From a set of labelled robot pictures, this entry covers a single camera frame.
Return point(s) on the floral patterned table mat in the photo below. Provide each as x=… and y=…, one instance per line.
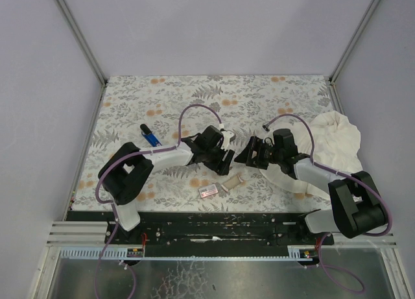
x=181, y=106

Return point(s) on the aluminium frame post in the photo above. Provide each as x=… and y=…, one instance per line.
x=361, y=27
x=81, y=41

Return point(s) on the aluminium extrusion rail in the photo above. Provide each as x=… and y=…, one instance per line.
x=77, y=233
x=365, y=241

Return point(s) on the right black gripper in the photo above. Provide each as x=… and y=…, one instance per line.
x=255, y=153

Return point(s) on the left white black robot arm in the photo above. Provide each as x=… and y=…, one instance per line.
x=126, y=173

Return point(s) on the right aluminium extrusion rail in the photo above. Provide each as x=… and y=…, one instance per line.
x=365, y=241

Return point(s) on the right aluminium frame post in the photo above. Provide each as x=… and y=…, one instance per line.
x=361, y=27

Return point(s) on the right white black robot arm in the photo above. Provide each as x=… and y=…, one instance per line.
x=355, y=205

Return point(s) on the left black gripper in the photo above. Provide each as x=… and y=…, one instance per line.
x=219, y=160

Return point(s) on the blue stapler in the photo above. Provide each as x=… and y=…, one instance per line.
x=149, y=136

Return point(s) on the white slotted cable duct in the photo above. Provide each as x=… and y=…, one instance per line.
x=199, y=253

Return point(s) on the left aluminium frame post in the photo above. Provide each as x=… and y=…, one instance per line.
x=81, y=41

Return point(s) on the red white staple box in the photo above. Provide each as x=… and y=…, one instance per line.
x=208, y=190

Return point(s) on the left aluminium extrusion rail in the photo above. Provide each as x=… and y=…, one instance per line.
x=77, y=233

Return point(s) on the white crumpled cloth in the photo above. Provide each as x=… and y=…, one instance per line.
x=335, y=141

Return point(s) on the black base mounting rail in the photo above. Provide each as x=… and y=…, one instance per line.
x=220, y=230

